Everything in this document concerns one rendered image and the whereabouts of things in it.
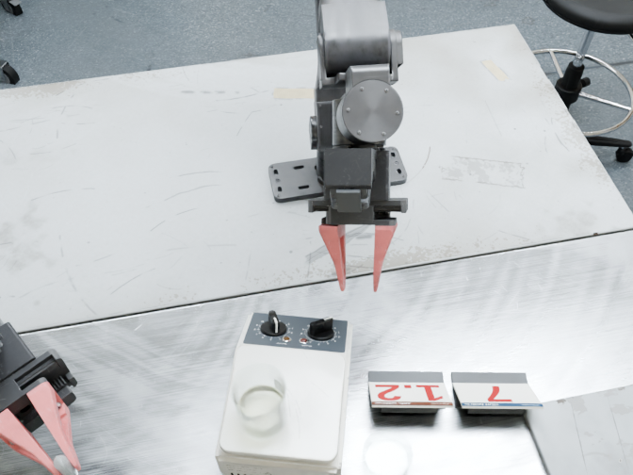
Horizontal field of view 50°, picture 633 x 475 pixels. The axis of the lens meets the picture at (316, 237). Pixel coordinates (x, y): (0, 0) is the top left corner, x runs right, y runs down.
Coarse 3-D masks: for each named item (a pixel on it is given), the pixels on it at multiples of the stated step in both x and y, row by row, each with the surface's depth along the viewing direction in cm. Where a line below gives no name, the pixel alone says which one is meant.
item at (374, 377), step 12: (372, 372) 81; (384, 372) 81; (396, 372) 81; (408, 372) 81; (420, 372) 81; (432, 372) 81; (396, 384) 80; (408, 384) 80; (420, 384) 80; (432, 384) 80; (444, 384) 80; (372, 396) 77; (384, 408) 77; (396, 408) 77; (408, 408) 77; (420, 408) 77; (432, 408) 77
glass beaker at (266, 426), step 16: (256, 368) 65; (272, 368) 65; (240, 384) 66; (256, 384) 68; (272, 384) 67; (240, 416) 62; (256, 416) 62; (272, 416) 63; (256, 432) 65; (272, 432) 66
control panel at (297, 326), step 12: (252, 324) 80; (288, 324) 81; (300, 324) 81; (336, 324) 81; (252, 336) 78; (264, 336) 78; (276, 336) 78; (288, 336) 78; (300, 336) 78; (336, 336) 79; (300, 348) 76; (312, 348) 76; (324, 348) 76; (336, 348) 77
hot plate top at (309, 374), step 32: (256, 352) 73; (288, 352) 73; (320, 352) 73; (288, 384) 71; (320, 384) 71; (224, 416) 69; (288, 416) 69; (320, 416) 69; (224, 448) 67; (256, 448) 67; (288, 448) 67; (320, 448) 67
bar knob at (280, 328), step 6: (270, 312) 80; (270, 318) 79; (276, 318) 79; (264, 324) 80; (270, 324) 79; (276, 324) 78; (282, 324) 80; (264, 330) 79; (270, 330) 79; (276, 330) 78; (282, 330) 79
